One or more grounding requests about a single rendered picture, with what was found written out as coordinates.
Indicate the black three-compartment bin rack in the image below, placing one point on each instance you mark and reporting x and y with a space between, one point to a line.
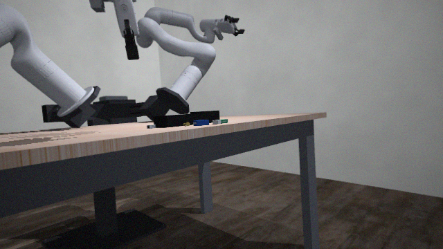
179 120

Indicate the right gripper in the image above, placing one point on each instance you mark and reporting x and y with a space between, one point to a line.
126 16

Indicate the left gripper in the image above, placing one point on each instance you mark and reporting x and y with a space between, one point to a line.
226 26

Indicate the blue battery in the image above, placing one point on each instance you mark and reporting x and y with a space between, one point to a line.
200 122

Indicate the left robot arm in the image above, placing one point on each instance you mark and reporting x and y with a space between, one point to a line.
149 31

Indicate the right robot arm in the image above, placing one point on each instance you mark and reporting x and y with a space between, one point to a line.
36 67

